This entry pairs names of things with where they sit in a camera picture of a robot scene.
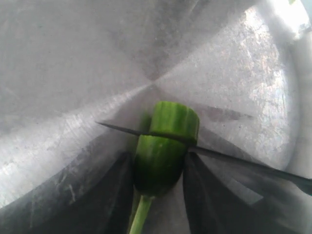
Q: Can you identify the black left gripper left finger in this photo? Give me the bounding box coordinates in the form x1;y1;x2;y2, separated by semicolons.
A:
0;153;134;234

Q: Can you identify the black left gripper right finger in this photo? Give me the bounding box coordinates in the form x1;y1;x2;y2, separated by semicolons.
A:
183;152;312;234

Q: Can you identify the round stainless steel plate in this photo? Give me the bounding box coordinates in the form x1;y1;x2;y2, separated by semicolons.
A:
0;0;312;234

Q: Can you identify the black kitchen knife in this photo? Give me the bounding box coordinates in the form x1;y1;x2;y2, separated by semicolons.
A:
98;122;312;195

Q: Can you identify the green cucumber end with stem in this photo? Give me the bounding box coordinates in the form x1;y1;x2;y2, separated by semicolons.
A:
129;135;187;234

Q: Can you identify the cut green cucumber slice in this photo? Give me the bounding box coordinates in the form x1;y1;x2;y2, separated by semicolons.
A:
149;101;200;145

